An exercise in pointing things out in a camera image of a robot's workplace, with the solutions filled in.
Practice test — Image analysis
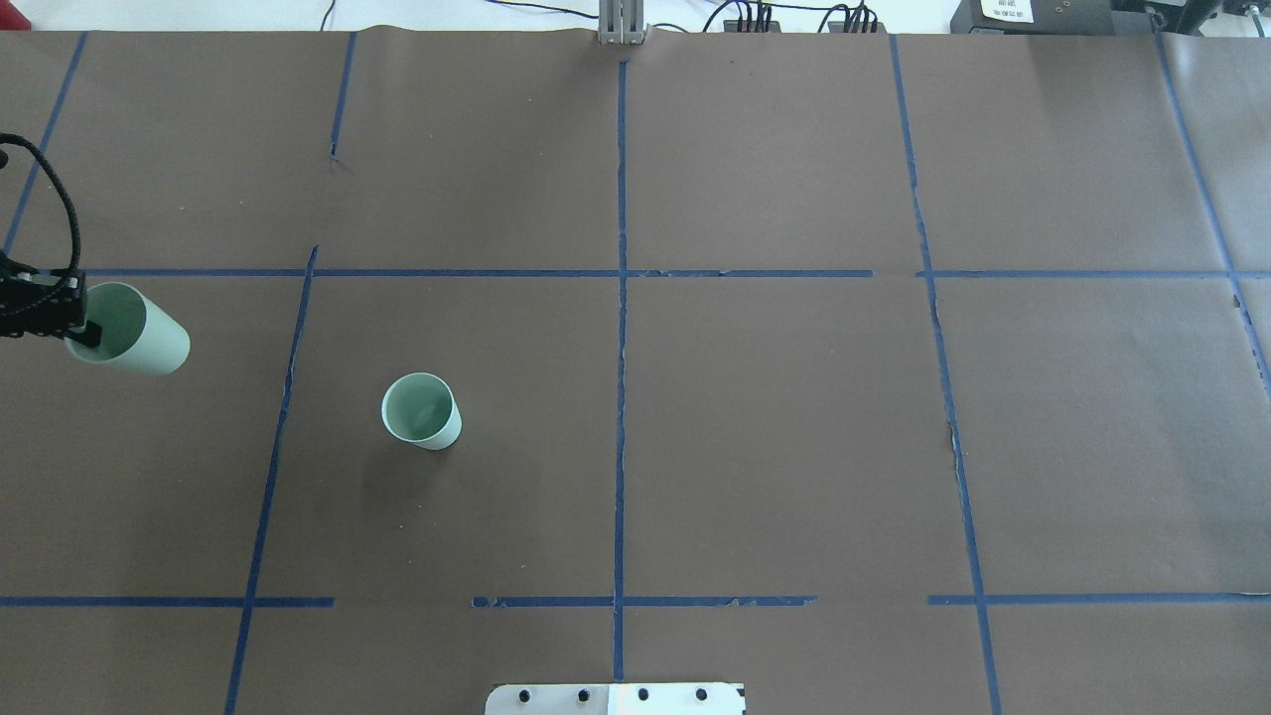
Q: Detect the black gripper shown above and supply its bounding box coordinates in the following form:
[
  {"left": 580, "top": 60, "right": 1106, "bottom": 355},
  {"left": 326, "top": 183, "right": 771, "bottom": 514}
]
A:
[{"left": 1, "top": 257, "right": 103, "bottom": 349}]

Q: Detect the mint green cup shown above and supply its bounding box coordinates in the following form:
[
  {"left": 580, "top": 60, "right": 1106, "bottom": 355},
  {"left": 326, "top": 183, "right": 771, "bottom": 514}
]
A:
[
  {"left": 380, "top": 372, "right": 463, "bottom": 451},
  {"left": 64, "top": 282, "right": 191, "bottom": 375}
]

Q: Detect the black desktop box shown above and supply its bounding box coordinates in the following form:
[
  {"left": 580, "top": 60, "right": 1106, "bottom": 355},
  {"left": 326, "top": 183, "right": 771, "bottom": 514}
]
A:
[{"left": 948, "top": 1, "right": 1154, "bottom": 37}]

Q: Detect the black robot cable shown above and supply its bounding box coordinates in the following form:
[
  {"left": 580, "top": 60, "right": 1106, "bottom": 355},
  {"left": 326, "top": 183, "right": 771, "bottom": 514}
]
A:
[{"left": 0, "top": 133, "right": 83, "bottom": 279}]

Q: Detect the white pedestal column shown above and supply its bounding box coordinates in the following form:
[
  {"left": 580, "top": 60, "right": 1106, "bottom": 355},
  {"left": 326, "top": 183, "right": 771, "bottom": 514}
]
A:
[{"left": 483, "top": 679, "right": 749, "bottom": 714}]

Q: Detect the aluminium frame post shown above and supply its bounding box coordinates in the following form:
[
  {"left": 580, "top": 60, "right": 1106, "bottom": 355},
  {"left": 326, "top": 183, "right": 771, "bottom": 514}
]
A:
[{"left": 597, "top": 0, "right": 648, "bottom": 46}]

